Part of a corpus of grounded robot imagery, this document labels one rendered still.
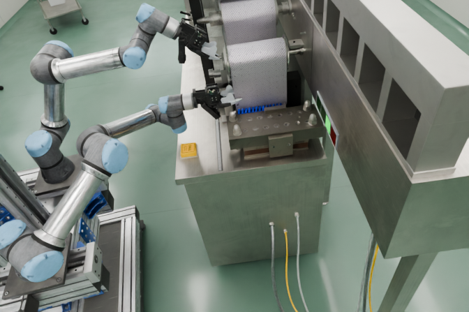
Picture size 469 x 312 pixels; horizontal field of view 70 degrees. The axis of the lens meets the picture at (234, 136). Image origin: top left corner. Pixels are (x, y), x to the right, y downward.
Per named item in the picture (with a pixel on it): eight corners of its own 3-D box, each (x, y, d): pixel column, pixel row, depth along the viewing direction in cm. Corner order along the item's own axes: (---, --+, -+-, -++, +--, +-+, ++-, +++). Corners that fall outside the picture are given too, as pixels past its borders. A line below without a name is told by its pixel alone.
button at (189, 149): (181, 147, 160) (181, 144, 158) (196, 145, 160) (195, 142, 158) (181, 158, 154) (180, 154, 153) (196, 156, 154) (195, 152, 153)
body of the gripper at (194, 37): (208, 39, 134) (181, 24, 129) (197, 56, 138) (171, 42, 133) (208, 31, 139) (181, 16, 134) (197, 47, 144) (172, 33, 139)
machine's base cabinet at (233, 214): (205, 63, 392) (190, -12, 335) (260, 56, 391) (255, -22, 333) (213, 274, 206) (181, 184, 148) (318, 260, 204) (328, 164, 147)
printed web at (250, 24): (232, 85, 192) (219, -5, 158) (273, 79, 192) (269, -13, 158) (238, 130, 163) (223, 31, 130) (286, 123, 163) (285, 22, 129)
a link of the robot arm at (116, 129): (65, 155, 134) (155, 119, 171) (82, 165, 129) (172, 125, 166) (61, 128, 129) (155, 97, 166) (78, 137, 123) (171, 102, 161)
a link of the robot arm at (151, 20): (135, 15, 133) (144, -3, 128) (161, 29, 138) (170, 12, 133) (132, 24, 127) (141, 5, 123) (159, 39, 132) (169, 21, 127)
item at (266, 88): (236, 110, 156) (231, 76, 144) (287, 102, 156) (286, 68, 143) (236, 111, 156) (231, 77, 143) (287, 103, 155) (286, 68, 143)
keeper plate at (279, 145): (269, 154, 148) (268, 136, 141) (292, 151, 148) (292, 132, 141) (270, 158, 146) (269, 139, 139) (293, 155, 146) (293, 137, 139)
